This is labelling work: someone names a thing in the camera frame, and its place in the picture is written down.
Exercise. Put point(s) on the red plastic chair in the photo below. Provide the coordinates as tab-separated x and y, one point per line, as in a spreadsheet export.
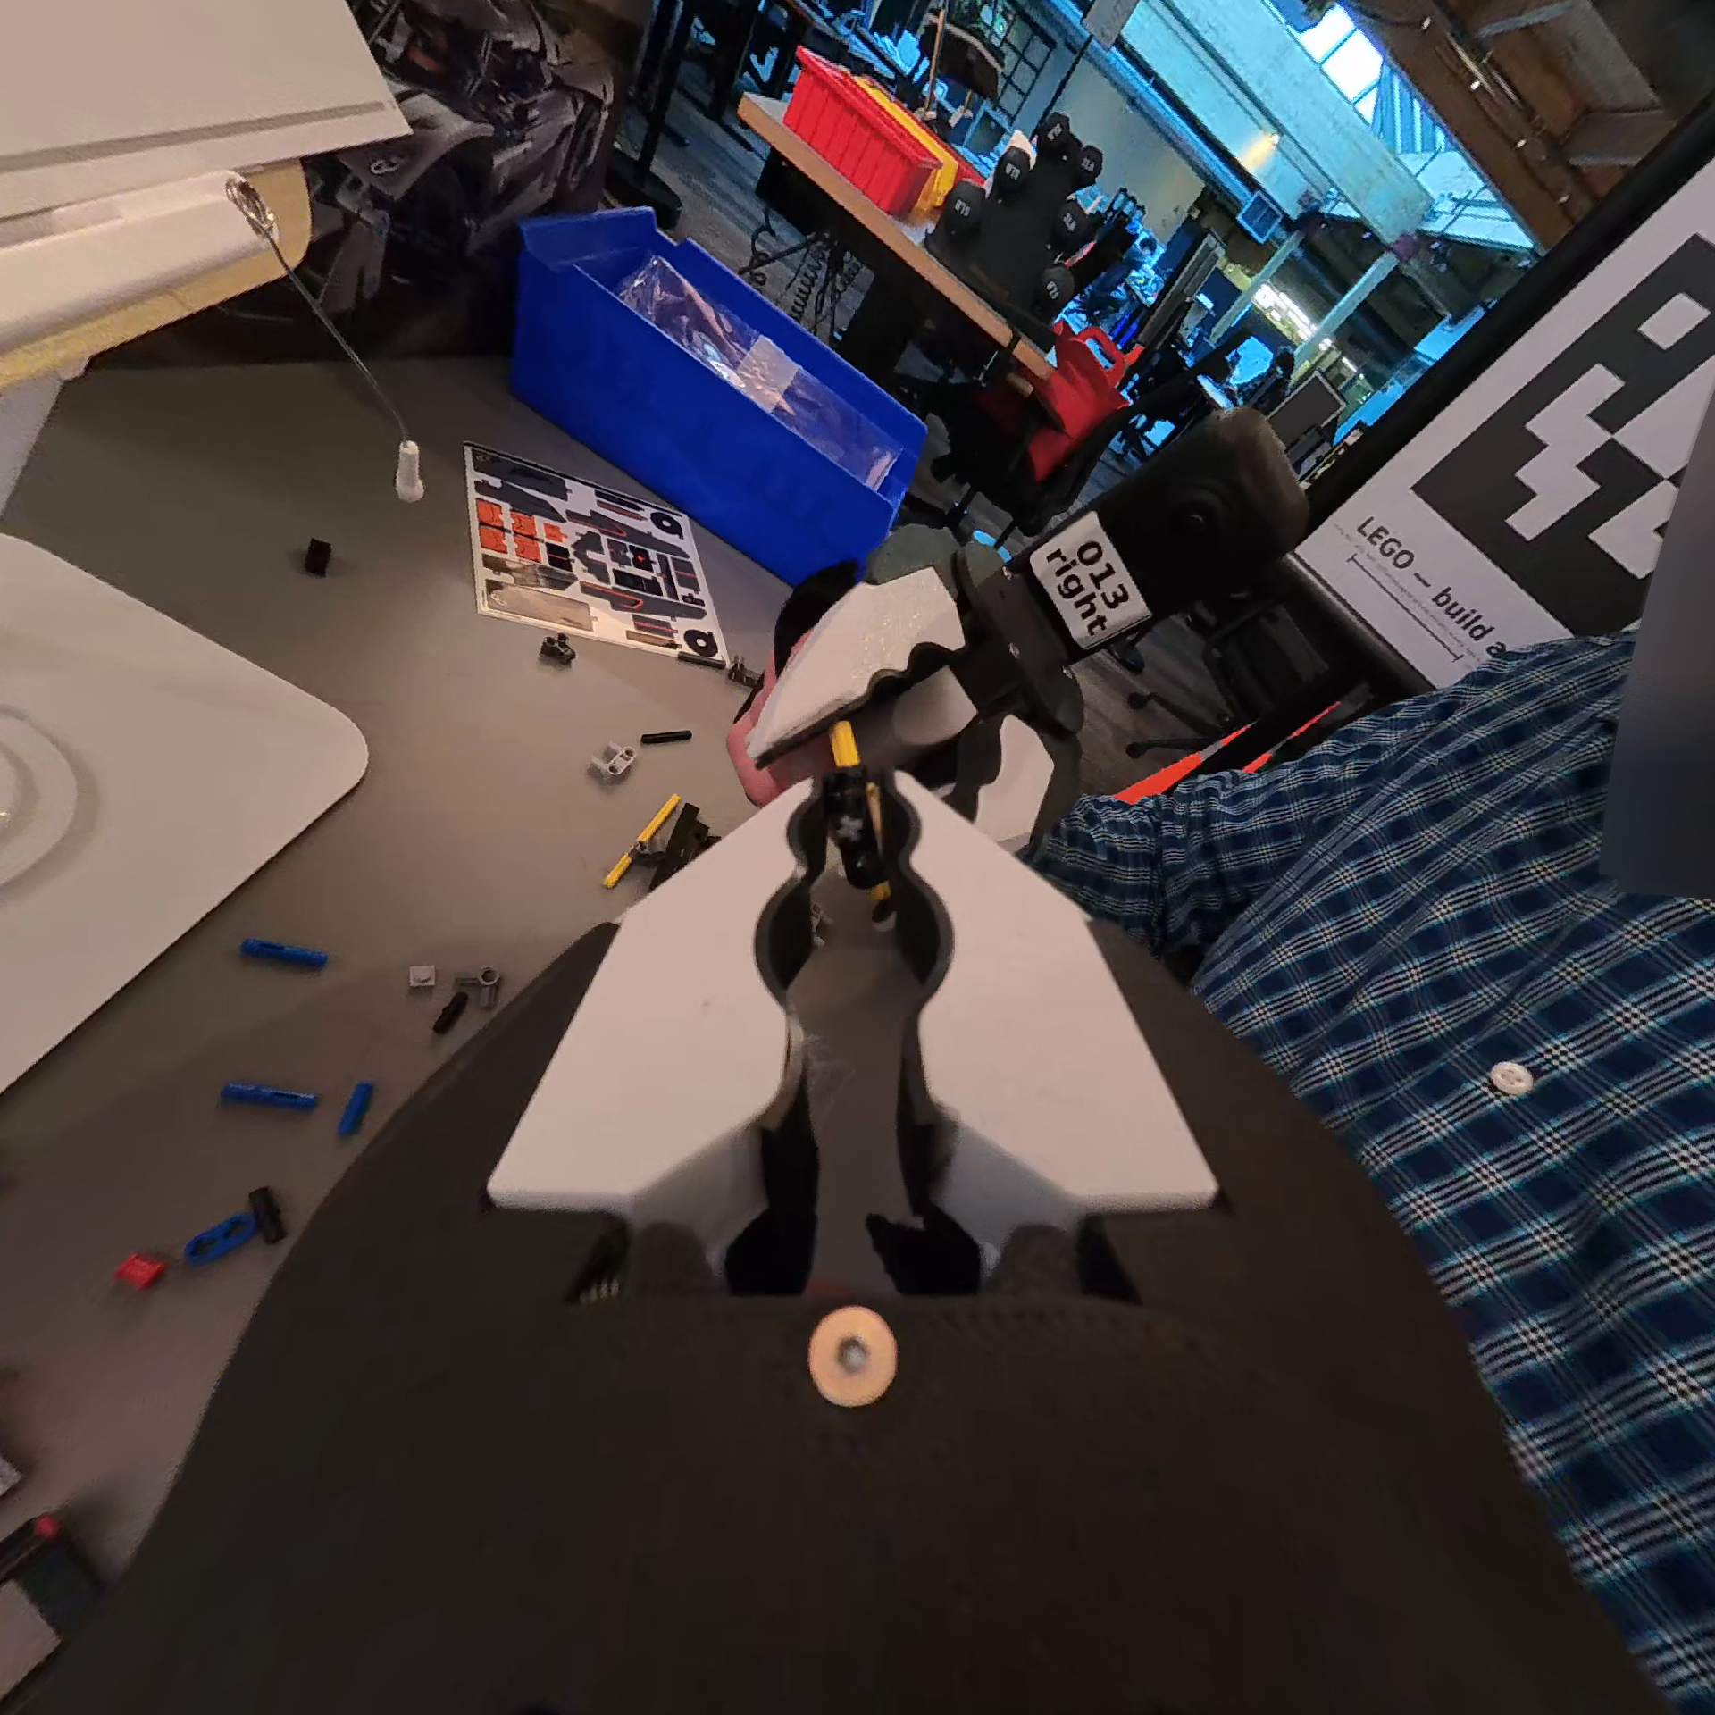
1072	389

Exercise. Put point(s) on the white marker sign board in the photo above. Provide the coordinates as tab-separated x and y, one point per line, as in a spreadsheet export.
1512	508

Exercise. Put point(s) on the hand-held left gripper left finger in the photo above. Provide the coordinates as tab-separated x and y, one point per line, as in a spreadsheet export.
644	1072

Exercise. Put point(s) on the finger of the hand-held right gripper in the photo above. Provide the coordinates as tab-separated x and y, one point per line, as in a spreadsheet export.
858	655
999	785

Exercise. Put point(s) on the dark grey lego connectors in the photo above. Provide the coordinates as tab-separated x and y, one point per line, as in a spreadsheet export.
716	666

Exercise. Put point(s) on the red lego bush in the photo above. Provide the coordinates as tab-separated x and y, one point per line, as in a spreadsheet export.
137	1269

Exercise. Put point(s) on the blue plaid shirt person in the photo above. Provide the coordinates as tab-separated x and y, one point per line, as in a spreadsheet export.
1407	1072

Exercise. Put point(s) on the lego sticker sheet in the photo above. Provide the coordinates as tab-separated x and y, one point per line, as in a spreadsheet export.
591	549

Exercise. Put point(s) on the orange plastic object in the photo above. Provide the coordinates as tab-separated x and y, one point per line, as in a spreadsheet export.
1245	758

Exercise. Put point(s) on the yellow axle gear lego assembly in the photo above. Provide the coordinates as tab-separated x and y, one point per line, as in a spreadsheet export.
858	832

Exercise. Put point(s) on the yellow plastic bin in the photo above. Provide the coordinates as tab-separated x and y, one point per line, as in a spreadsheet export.
958	167

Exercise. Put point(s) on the blue thin lego liftarm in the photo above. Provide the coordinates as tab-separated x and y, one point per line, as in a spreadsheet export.
216	1239

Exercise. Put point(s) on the clear plastic bag bundle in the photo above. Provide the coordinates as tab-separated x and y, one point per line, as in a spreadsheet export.
750	361

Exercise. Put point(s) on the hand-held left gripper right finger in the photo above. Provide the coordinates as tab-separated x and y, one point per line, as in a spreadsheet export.
1045	1072

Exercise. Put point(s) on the lego instruction booklet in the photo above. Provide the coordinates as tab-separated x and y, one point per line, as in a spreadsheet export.
161	79

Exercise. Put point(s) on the red plastic bin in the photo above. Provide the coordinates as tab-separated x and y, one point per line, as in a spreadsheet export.
858	126

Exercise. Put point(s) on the light grey lego connector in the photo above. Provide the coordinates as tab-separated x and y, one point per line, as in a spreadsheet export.
612	760

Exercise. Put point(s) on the wooden background table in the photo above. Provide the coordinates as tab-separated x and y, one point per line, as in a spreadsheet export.
869	226

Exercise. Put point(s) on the blue plastic bin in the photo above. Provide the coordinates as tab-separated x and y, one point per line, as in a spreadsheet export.
629	402

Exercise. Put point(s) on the black lego pin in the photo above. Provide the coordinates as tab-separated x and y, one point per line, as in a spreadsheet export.
266	1213

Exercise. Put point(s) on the person's right hand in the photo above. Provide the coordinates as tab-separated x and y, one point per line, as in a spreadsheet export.
742	749

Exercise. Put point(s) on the dark lego beam subassembly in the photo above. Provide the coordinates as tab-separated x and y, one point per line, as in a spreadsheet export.
675	843

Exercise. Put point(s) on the white book stand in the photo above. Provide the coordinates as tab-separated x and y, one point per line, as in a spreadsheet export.
161	749

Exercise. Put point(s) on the black dumbbell rack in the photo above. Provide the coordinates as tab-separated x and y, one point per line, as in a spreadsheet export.
1031	200

